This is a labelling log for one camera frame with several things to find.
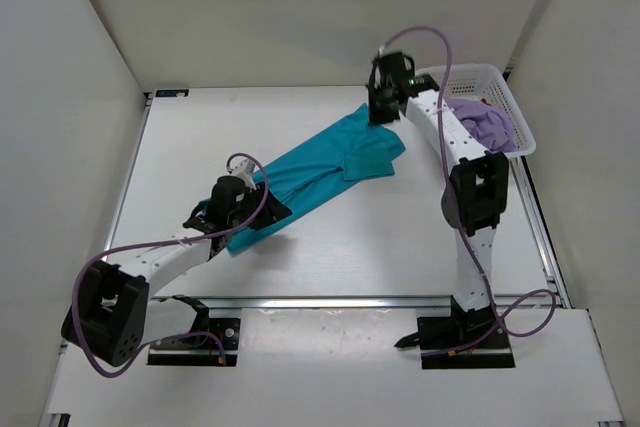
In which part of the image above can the purple t shirt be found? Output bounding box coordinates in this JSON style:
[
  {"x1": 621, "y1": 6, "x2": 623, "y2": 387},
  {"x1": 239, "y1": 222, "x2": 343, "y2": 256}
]
[{"x1": 447, "y1": 98, "x2": 517, "y2": 152}]

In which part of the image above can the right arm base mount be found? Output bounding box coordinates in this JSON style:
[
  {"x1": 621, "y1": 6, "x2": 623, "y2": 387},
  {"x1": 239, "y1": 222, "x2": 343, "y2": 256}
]
[{"x1": 394, "y1": 298, "x2": 516, "y2": 370}]

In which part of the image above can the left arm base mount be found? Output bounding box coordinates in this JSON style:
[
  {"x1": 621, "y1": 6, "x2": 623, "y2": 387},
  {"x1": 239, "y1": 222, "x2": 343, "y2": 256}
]
[{"x1": 145, "y1": 295, "x2": 241, "y2": 367}]

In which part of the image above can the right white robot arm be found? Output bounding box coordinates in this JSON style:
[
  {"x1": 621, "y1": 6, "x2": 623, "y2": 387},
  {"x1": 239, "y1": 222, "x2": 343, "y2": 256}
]
[{"x1": 367, "y1": 51, "x2": 508, "y2": 347}]

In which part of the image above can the teal t shirt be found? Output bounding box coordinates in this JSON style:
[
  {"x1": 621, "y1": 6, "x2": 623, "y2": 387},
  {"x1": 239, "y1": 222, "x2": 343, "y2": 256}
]
[{"x1": 228, "y1": 104, "x2": 405, "y2": 253}]

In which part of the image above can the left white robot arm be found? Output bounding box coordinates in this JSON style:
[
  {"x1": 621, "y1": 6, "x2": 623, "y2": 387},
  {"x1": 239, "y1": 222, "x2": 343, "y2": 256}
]
[{"x1": 61, "y1": 174, "x2": 293, "y2": 378}]

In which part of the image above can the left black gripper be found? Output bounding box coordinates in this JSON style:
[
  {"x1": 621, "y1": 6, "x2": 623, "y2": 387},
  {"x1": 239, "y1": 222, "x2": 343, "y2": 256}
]
[{"x1": 228, "y1": 181, "x2": 292, "y2": 230}]

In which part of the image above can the blue table label sticker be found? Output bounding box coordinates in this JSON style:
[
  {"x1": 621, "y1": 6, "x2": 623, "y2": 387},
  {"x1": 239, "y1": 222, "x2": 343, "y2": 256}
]
[{"x1": 154, "y1": 89, "x2": 189, "y2": 98}]

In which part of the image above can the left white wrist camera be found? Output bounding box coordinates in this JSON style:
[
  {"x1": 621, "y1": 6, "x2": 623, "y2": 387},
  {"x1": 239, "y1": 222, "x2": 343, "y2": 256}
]
[{"x1": 227, "y1": 159, "x2": 256, "y2": 190}]

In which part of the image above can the white plastic basket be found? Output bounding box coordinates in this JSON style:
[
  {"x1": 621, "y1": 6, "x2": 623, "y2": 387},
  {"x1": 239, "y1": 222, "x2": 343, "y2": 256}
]
[{"x1": 442, "y1": 63, "x2": 536, "y2": 159}]

